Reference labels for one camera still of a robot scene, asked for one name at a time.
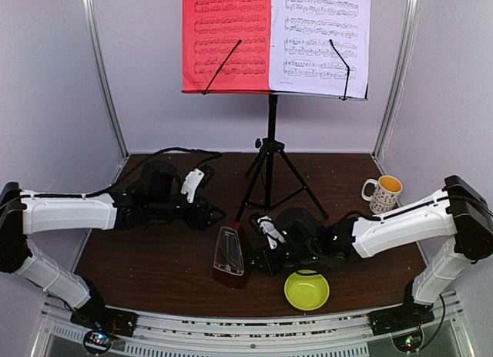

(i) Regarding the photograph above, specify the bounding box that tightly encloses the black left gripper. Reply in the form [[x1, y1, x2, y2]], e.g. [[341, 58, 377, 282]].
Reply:
[[148, 192, 227, 231]]

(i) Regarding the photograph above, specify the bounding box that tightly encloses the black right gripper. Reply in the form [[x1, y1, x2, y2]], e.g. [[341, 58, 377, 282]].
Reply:
[[246, 241, 319, 278]]

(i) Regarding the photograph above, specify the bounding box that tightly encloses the wooden metronome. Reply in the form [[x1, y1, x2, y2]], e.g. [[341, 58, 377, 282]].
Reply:
[[213, 221, 251, 289]]

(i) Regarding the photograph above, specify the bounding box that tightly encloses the black perforated music stand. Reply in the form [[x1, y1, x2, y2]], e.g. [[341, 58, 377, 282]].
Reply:
[[180, 83, 371, 223]]

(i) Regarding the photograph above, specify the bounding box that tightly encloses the red sheet music paper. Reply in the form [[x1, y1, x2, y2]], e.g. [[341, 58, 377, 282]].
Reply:
[[182, 0, 271, 93]]

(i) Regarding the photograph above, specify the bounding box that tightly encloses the white sheet music paper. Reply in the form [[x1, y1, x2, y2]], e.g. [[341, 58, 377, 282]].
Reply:
[[269, 0, 371, 99]]

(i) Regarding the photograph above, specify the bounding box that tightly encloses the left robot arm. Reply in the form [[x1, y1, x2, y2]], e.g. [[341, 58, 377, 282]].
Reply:
[[1, 160, 226, 329]]

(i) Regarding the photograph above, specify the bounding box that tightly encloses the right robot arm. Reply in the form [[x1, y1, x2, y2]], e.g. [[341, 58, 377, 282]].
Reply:
[[250, 175, 492, 328]]

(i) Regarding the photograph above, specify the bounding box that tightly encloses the green bowl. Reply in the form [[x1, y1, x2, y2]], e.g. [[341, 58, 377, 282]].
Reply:
[[283, 269, 330, 312]]

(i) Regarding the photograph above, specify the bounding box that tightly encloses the white patterned mug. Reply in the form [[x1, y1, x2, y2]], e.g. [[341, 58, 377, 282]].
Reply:
[[361, 175, 403, 214]]

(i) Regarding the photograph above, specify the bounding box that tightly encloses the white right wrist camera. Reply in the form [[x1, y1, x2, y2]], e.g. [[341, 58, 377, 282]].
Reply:
[[249, 212, 286, 250]]

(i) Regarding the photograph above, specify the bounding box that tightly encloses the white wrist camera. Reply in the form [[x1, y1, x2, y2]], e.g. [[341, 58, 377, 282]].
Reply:
[[249, 212, 286, 250], [180, 164, 215, 204]]

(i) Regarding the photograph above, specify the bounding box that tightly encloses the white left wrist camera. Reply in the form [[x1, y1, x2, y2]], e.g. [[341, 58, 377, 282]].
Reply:
[[180, 164, 215, 204]]

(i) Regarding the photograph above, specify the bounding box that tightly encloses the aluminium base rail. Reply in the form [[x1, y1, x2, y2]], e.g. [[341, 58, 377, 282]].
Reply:
[[38, 291, 475, 357]]

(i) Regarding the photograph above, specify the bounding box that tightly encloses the left aluminium frame post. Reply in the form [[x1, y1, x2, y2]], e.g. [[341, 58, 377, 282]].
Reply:
[[82, 0, 129, 158]]

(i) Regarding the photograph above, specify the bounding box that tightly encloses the aluminium frame post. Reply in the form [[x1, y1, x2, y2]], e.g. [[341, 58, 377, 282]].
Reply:
[[82, 0, 129, 158], [373, 0, 421, 165]]

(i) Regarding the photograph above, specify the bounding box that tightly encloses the right aluminium frame post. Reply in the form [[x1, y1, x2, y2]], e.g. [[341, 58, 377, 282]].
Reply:
[[373, 0, 421, 165]]

